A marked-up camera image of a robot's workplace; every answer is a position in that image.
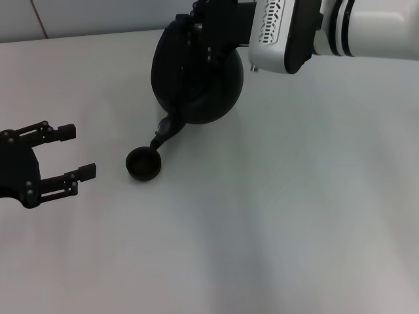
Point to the black round teapot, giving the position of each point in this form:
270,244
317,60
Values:
203,95

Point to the dark brown teacup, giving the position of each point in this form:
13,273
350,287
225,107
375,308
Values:
143,165

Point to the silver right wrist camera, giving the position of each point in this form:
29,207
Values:
271,36

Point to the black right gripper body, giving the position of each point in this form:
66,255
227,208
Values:
232,26

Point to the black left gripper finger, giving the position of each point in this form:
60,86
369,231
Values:
87,170
67,132

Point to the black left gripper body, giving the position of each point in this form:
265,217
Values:
18,170

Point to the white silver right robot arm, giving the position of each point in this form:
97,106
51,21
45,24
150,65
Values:
370,26

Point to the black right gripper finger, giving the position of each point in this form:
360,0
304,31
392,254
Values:
201,7
190,37

